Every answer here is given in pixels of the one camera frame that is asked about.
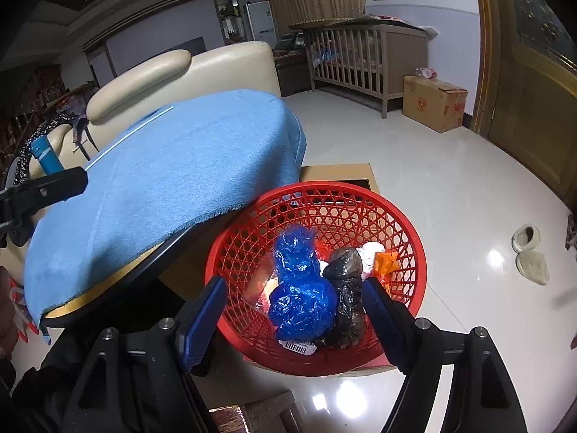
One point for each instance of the black plastic bag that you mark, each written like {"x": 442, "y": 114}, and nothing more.
{"x": 345, "y": 279}

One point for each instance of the wooden door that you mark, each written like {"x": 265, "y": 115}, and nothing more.
{"x": 532, "y": 99}

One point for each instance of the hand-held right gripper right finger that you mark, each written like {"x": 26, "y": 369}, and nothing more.
{"x": 383, "y": 320}

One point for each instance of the black television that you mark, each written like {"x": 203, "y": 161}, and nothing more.
{"x": 189, "y": 45}

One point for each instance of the orange wrapper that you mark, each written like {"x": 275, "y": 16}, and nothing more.
{"x": 385, "y": 261}

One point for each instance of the red plastic basket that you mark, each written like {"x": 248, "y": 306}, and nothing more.
{"x": 360, "y": 207}

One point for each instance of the white paper ball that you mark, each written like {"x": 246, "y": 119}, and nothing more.
{"x": 372, "y": 252}

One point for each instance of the clear plastic bottle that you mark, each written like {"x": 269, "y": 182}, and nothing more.
{"x": 426, "y": 73}

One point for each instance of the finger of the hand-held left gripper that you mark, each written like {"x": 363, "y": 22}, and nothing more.
{"x": 49, "y": 189}

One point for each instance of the beige slipper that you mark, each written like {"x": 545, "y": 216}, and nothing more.
{"x": 527, "y": 237}
{"x": 534, "y": 268}

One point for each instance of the wall shelf unit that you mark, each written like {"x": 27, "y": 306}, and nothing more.
{"x": 230, "y": 18}

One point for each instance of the dark patterned cloth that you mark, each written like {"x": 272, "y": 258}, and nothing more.
{"x": 49, "y": 126}

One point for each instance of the white standing air conditioner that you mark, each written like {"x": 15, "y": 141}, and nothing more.
{"x": 260, "y": 20}

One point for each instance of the wooden crib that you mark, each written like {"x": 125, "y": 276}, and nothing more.
{"x": 405, "y": 54}

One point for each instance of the black phone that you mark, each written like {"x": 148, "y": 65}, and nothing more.
{"x": 360, "y": 184}

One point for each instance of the red printed cardboard box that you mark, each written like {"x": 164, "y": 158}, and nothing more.
{"x": 428, "y": 103}

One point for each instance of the blue water bottle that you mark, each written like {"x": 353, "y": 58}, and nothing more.
{"x": 45, "y": 155}

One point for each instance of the dark brown cabinet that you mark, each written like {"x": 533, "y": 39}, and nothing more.
{"x": 293, "y": 72}

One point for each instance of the blue table cloth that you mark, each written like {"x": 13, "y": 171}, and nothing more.
{"x": 180, "y": 180}

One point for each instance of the beige leather sofa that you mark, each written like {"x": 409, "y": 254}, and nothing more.
{"x": 234, "y": 67}

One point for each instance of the large plain cardboard box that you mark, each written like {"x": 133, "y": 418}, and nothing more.
{"x": 333, "y": 173}

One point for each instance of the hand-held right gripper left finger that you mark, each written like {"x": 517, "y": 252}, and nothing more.
{"x": 203, "y": 320}

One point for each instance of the dark metal frame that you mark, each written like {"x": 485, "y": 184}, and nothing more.
{"x": 571, "y": 234}

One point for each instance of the dark wooden lattice rack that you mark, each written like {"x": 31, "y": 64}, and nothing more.
{"x": 27, "y": 94}

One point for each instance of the blue plastic bag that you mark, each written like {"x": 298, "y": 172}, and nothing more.
{"x": 302, "y": 293}

